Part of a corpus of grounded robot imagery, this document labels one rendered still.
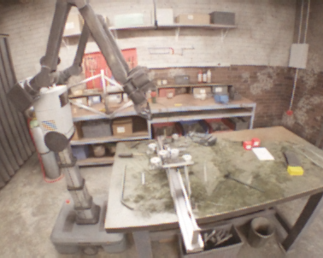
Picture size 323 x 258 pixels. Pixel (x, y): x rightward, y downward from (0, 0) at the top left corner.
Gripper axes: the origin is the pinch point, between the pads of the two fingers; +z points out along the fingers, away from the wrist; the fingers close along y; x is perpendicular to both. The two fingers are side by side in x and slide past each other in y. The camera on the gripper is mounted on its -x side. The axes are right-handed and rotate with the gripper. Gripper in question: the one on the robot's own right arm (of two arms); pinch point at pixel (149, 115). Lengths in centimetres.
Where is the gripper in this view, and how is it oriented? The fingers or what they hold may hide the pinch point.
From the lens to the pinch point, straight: 88.8
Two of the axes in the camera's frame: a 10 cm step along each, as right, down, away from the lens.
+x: -8.3, 5.3, 1.6
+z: 5.5, 7.4, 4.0
